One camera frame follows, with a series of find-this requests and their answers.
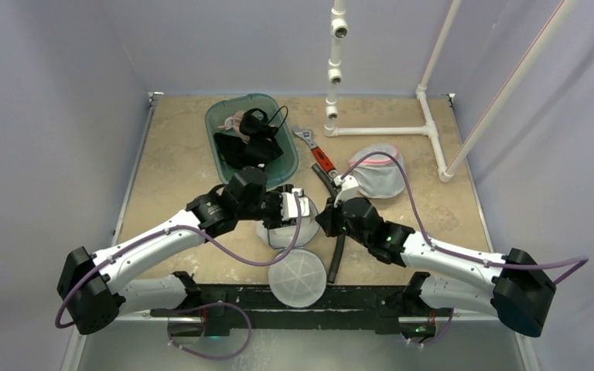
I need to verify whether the small pink-zip mesh bag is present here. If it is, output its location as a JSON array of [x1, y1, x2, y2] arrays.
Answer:
[[348, 143, 406, 199]]

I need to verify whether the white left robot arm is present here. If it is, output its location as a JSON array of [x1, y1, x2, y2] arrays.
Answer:
[[54, 166, 310, 335]]

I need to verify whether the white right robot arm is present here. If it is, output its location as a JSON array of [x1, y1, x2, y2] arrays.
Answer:
[[316, 197, 556, 338]]

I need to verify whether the beige bra in basin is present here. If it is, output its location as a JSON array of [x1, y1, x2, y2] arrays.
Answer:
[[217, 111, 245, 135]]

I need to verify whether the teal plastic basin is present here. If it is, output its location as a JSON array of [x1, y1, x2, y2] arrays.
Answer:
[[205, 94, 299, 187]]

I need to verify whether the black garment in basin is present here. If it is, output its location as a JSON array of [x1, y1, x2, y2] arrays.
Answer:
[[213, 133, 270, 169]]

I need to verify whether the white PVC pipe rack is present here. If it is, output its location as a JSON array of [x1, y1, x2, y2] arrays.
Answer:
[[323, 0, 582, 184]]

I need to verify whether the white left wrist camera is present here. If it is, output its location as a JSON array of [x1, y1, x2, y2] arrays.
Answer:
[[282, 188, 311, 221]]

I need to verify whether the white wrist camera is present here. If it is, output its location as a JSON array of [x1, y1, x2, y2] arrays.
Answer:
[[282, 188, 311, 221], [333, 175, 360, 206]]

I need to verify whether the black corrugated hose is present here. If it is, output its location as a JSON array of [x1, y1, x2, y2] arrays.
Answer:
[[311, 163, 347, 284]]

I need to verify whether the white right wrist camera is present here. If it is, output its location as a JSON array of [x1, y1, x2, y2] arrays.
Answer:
[[333, 175, 360, 206]]

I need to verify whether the red-handled adjustable wrench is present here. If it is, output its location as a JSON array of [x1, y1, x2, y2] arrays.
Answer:
[[292, 126, 340, 179]]

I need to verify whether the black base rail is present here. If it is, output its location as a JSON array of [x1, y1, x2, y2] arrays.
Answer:
[[150, 272, 450, 336]]

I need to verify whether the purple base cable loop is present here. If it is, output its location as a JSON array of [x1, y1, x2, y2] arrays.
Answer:
[[167, 301, 253, 362]]

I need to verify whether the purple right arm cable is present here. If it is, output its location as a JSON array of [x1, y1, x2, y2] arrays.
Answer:
[[340, 151, 590, 288]]

